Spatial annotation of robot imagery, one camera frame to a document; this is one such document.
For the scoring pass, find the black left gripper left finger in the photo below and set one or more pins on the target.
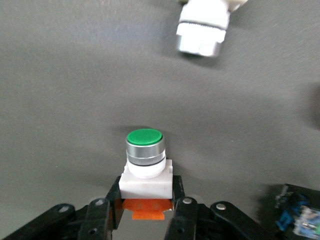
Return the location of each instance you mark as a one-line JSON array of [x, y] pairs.
[[100, 217]]

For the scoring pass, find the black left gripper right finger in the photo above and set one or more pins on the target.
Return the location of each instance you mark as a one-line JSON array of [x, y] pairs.
[[185, 217]]

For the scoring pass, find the green cap white push button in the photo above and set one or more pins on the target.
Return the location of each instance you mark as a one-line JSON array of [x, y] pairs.
[[146, 162]]

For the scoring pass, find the white orange push button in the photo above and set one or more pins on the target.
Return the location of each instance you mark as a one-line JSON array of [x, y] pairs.
[[202, 27]]

